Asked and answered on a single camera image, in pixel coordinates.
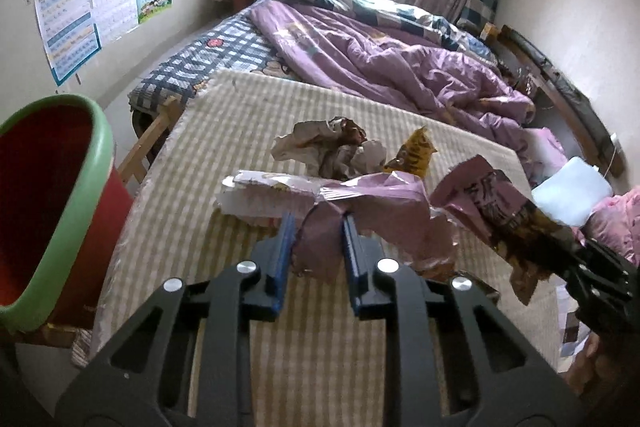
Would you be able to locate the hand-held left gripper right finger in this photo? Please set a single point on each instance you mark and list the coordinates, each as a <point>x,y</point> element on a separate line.
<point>350,252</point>

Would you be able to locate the white pillow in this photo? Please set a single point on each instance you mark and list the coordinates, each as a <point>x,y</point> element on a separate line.
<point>570,192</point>

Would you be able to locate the patchwork plaid quilt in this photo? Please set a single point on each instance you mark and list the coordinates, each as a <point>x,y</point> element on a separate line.
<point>380,7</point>

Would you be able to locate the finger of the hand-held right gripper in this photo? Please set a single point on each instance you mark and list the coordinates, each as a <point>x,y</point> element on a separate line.
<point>575,264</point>

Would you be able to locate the purple and brown wrapper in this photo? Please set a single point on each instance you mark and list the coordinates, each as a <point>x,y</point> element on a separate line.
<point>500,207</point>

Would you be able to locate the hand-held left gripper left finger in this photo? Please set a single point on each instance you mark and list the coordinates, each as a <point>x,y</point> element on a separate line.
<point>282,252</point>

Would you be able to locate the plaid pillow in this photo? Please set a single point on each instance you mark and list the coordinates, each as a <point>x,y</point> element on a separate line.
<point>477,7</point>

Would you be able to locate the red basin with green rim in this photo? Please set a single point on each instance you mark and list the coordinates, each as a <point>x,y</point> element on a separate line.
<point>30,182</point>

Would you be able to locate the purple quilt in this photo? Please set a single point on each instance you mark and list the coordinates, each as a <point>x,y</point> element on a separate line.
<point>375,57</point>

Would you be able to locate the wooden bed frame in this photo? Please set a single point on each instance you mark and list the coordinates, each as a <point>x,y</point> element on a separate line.
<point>150,142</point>

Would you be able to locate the long white wrapper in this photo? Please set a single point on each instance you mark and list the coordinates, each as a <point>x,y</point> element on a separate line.
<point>260,192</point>

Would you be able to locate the grey paper wrapper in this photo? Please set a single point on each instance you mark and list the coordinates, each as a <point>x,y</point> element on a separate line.
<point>315,142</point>

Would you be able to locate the pink cloth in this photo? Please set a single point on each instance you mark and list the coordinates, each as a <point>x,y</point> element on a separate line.
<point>617,222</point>

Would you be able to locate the plain purple plastic wrapper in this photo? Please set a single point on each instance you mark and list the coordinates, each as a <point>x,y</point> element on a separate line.
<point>380,197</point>

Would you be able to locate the person's right hand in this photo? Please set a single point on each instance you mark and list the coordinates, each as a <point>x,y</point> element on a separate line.
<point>585,367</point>

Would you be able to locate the wooden headboard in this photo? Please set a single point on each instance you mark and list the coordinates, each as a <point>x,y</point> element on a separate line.
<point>550,77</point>

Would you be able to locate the blue chart wall poster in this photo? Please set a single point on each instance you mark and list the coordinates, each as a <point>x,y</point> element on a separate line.
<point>67,27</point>

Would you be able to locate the yellow snack wrapper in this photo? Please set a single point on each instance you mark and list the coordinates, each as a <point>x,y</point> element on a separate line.
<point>412,152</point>

